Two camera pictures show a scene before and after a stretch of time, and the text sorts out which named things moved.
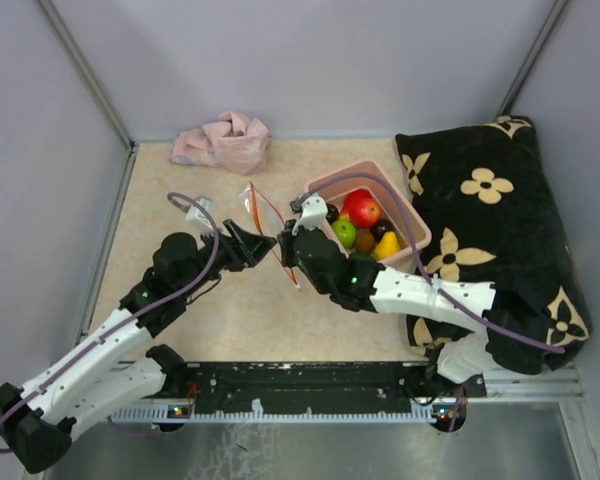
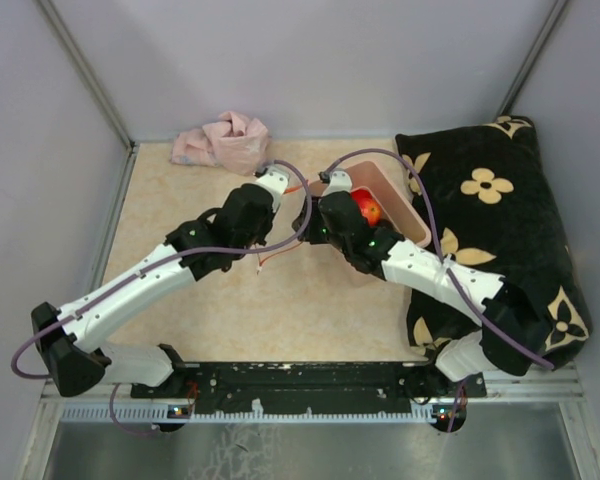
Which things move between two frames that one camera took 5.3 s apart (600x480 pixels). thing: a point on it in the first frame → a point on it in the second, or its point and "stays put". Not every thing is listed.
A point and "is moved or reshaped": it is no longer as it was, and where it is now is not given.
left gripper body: [223, 257] → [262, 234]
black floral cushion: [489, 198] stays put
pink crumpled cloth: [233, 142] stays put
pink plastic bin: [406, 225] stays put
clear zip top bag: [269, 219] is moved or reshaped
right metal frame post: [532, 55] stays put
